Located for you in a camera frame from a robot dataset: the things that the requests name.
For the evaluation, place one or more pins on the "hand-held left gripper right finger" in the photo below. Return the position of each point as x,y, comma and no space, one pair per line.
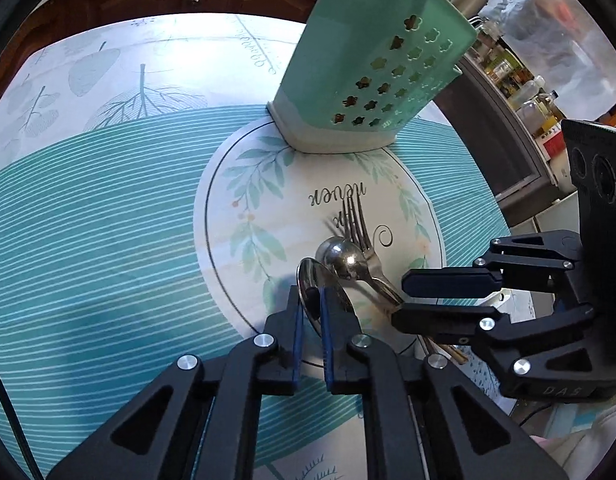
328,340

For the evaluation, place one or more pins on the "steel glass-door cabinet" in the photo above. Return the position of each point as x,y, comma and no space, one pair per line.
488,150

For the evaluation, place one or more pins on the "grey plastic sheet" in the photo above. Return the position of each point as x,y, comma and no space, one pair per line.
563,35

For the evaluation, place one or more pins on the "white ceramic dish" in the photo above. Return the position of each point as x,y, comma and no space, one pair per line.
508,305

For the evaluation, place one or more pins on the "pile of bamboo chopsticks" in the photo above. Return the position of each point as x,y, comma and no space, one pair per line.
458,355

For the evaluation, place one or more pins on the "green plastic utensil holder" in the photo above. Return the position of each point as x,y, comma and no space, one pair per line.
348,60

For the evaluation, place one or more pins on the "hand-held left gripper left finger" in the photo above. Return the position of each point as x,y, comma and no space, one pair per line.
297,340

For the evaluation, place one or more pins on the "row of condiment bottles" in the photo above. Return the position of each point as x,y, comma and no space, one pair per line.
533,110

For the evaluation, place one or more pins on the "steel spoon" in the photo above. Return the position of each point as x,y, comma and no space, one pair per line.
340,255
310,272

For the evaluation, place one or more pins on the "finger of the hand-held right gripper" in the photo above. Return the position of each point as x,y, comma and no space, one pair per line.
448,282
438,319

